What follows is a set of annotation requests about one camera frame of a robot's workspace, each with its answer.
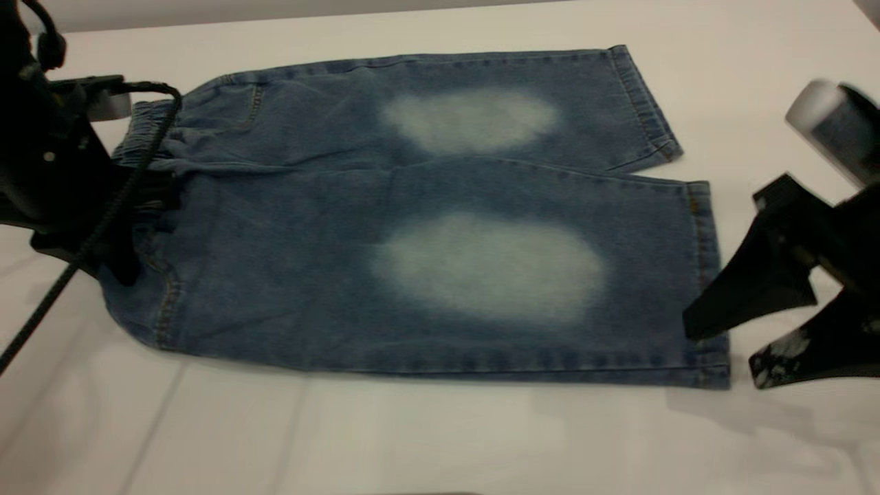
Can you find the thin black looped cable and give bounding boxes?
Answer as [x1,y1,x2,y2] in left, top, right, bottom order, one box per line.
[21,0,67,70]

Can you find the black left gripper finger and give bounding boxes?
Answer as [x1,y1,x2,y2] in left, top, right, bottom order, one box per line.
[134,172,181,214]
[96,227,142,286]

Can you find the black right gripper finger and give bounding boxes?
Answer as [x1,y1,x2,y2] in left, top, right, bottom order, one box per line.
[749,292,880,389]
[683,175,826,341]

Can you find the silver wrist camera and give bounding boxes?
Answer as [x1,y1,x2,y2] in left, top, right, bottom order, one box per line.
[48,74,131,122]
[786,79,880,190]

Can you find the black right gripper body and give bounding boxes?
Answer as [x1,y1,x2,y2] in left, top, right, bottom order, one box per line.
[818,182,880,303]

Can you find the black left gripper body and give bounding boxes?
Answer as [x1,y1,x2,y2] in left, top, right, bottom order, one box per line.
[0,79,138,248]

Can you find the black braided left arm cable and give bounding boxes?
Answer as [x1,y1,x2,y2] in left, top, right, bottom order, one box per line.
[0,80,184,377]

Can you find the blue denim pants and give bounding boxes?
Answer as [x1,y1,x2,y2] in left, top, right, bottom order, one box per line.
[100,45,731,391]

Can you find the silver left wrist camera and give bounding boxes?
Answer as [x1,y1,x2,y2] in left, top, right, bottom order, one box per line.
[48,74,131,122]

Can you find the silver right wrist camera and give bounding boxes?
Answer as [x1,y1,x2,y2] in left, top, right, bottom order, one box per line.
[786,79,880,190]

